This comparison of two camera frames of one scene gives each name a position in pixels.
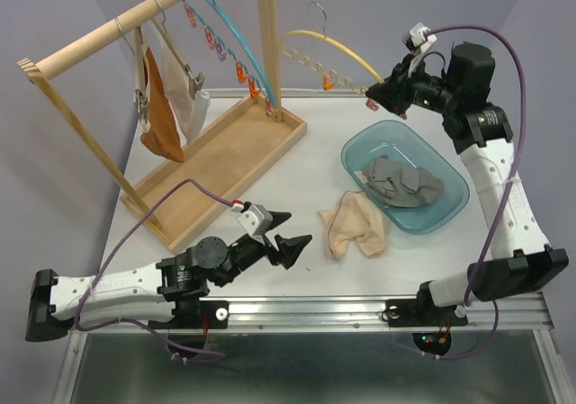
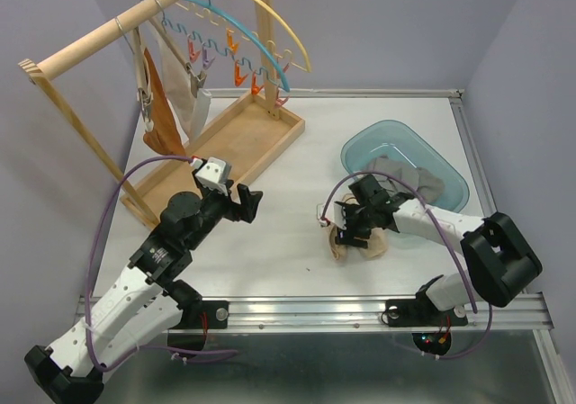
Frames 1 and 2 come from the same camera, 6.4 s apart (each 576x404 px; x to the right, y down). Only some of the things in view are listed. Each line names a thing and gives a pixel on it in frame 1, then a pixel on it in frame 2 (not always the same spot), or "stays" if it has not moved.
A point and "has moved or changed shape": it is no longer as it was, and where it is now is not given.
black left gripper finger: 290,248 → 249,202
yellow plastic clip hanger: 337,41 → 235,5
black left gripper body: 246,255 → 215,205
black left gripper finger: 277,218 → 229,184
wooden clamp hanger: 142,98 stays
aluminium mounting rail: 514,314 stays
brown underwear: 164,136 stays
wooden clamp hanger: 194,82 stays
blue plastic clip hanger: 226,55 has moved or changed shape
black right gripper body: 418,89 → 358,224
